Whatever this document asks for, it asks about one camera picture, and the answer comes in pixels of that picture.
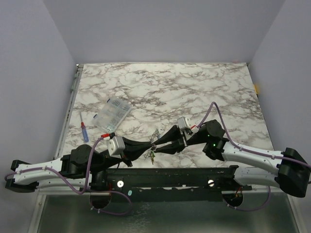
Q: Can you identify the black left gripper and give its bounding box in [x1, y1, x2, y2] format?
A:
[90, 137, 153, 175]

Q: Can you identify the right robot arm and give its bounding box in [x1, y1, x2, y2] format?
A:
[154, 117, 311, 198]

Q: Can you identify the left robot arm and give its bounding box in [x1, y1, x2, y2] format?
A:
[4, 134, 153, 195]

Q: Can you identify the clear plastic screw box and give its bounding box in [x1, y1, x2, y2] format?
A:
[92, 96, 132, 133]

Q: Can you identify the blue red screwdriver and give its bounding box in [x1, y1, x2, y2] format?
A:
[79, 112, 89, 143]

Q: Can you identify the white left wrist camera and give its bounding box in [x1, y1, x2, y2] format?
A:
[107, 136, 125, 158]

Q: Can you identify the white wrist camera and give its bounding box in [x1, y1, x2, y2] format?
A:
[177, 116, 199, 135]
[107, 136, 125, 158]

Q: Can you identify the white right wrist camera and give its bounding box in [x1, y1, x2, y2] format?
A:
[177, 116, 199, 135]

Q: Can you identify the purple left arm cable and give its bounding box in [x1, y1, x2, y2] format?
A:
[4, 133, 133, 216]

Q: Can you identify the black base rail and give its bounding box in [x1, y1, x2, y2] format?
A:
[89, 166, 258, 203]

